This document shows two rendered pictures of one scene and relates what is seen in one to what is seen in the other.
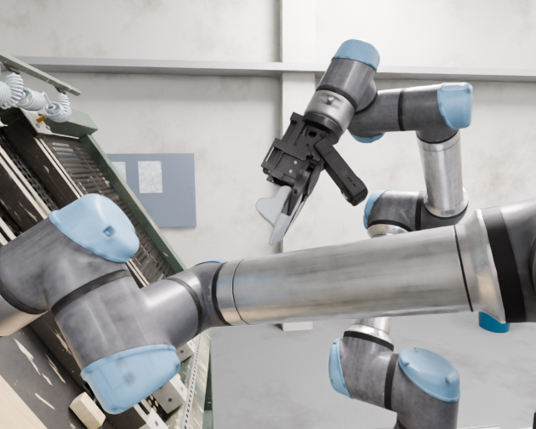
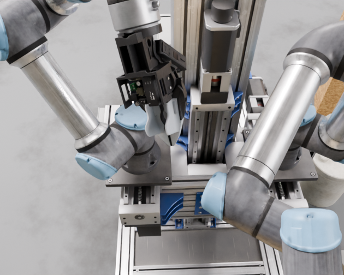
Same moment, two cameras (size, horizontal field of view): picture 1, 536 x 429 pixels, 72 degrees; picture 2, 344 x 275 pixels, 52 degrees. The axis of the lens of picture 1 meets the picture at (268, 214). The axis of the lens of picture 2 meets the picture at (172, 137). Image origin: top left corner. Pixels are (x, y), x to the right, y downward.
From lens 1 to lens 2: 76 cm
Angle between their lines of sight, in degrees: 81
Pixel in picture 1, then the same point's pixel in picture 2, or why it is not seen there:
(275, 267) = (281, 144)
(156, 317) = not seen: hidden behind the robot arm
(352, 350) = (105, 150)
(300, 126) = (145, 43)
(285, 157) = (163, 81)
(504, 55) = not seen: outside the picture
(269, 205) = (171, 124)
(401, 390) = (140, 139)
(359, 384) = (123, 160)
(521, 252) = (333, 65)
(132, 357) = not seen: hidden behind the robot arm
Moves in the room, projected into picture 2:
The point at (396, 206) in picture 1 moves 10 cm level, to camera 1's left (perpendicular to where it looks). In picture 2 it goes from (27, 24) to (12, 50)
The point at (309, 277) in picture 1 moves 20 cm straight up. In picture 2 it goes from (294, 132) to (332, 40)
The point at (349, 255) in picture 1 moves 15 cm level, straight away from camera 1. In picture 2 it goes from (298, 109) to (218, 91)
